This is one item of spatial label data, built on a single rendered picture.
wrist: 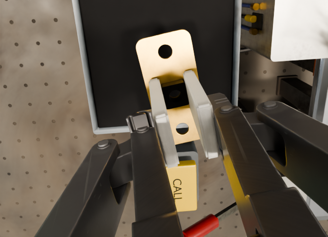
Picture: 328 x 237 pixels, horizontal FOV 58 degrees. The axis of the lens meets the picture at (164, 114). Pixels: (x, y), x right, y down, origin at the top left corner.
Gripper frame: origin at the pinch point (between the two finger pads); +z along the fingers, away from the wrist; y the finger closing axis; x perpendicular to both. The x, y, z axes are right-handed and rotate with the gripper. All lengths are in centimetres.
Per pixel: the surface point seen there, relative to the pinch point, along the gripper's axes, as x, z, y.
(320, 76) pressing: -10.0, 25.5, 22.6
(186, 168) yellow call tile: -10.4, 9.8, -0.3
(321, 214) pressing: -37, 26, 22
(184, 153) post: -9.7, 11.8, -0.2
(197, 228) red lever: -22.2, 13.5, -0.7
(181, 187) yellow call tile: -12.6, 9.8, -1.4
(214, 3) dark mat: 5.0, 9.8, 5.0
